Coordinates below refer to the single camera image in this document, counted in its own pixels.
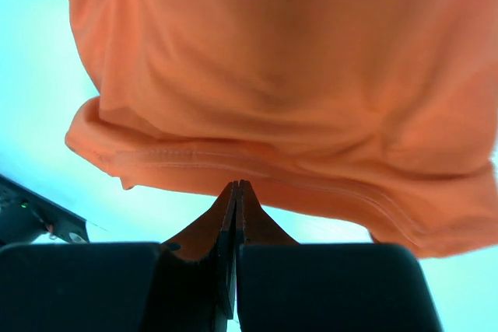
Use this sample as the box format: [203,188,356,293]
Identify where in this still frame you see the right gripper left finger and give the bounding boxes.
[1,183,238,331]

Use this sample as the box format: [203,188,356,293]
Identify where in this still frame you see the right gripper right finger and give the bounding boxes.
[236,180,442,331]

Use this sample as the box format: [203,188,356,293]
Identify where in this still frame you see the orange t shirt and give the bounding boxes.
[65,0,497,258]

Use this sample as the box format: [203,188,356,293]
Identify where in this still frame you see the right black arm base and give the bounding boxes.
[1,176,89,246]

